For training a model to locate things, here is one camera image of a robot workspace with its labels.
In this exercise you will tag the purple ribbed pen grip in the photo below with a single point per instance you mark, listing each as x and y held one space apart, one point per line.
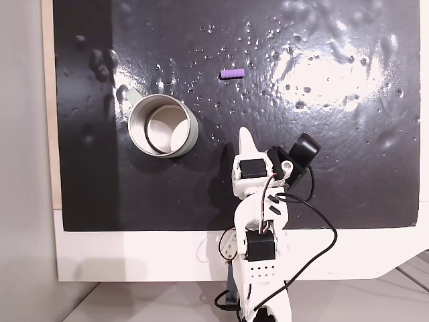
232 74

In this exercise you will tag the black glossy mat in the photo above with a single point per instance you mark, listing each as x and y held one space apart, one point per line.
234 110

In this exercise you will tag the white board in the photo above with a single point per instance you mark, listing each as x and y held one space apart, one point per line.
134 251

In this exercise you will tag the pale wooden board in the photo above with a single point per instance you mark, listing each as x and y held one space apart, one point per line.
47 100

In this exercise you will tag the black oval camera with mount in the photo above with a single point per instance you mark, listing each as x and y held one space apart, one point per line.
304 147

